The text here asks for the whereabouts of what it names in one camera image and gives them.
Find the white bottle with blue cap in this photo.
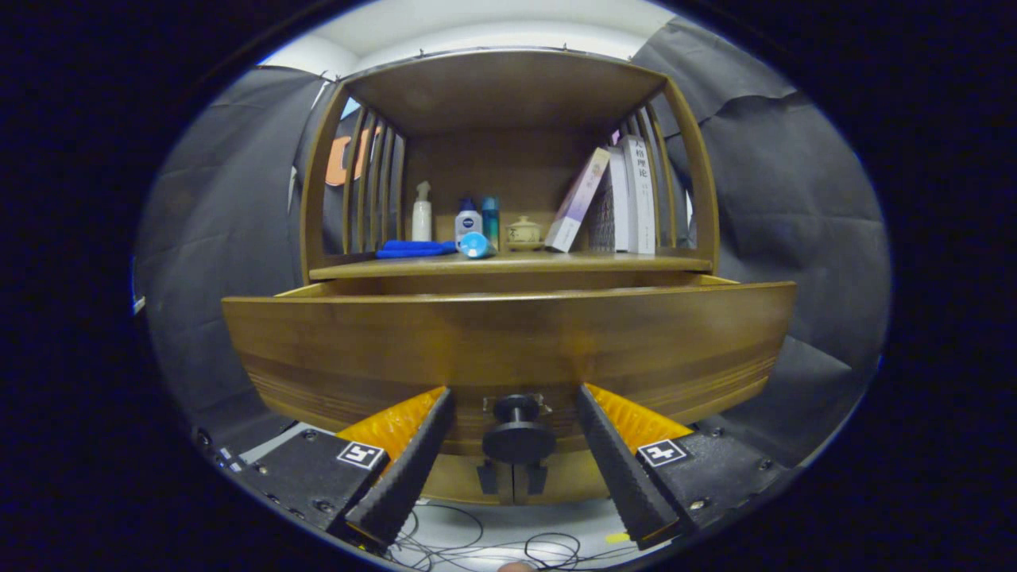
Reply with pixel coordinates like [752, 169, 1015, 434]
[455, 197, 483, 243]

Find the wooden drawer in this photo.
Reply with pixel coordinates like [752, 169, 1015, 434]
[221, 274, 798, 458]

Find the white pump bottle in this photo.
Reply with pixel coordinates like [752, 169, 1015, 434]
[412, 180, 433, 242]

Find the dark patterned book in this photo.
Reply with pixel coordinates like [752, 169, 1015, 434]
[589, 171, 614, 251]

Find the wooden cabinet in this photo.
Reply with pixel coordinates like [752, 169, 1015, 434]
[300, 49, 720, 506]

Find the folded blue cloth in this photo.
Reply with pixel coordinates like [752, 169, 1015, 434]
[376, 240, 459, 260]

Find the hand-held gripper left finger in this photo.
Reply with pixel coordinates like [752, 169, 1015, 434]
[237, 386, 457, 553]

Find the lidded ceramic tea cup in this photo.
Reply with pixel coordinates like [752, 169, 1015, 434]
[506, 216, 543, 251]

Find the wooden cabinet door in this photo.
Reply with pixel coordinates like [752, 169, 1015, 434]
[420, 453, 514, 506]
[513, 457, 613, 504]

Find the purple cover book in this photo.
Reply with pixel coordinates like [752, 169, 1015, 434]
[545, 148, 612, 253]

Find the black round drawer knob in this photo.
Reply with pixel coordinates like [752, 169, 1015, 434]
[481, 394, 557, 466]

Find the white book with black lettering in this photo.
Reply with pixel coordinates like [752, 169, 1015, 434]
[621, 134, 657, 255]

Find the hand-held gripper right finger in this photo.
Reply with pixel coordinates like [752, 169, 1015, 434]
[576, 383, 787, 551]

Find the wooden countertop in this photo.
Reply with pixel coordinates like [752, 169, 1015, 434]
[308, 250, 713, 280]

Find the plain white book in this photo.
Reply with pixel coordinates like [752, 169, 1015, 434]
[609, 145, 631, 253]

